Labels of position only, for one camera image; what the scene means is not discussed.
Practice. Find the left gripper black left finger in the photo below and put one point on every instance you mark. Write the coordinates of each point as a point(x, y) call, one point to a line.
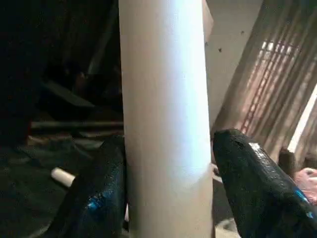
point(99, 198)

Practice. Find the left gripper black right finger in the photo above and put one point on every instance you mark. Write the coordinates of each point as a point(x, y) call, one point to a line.
point(262, 198)

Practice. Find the pink cloth bundle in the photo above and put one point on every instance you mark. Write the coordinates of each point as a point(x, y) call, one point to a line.
point(307, 182)

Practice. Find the black work mat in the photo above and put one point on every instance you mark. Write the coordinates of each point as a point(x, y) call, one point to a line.
point(25, 198)

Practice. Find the beige striped curtain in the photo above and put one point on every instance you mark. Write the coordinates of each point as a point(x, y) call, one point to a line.
point(277, 84)

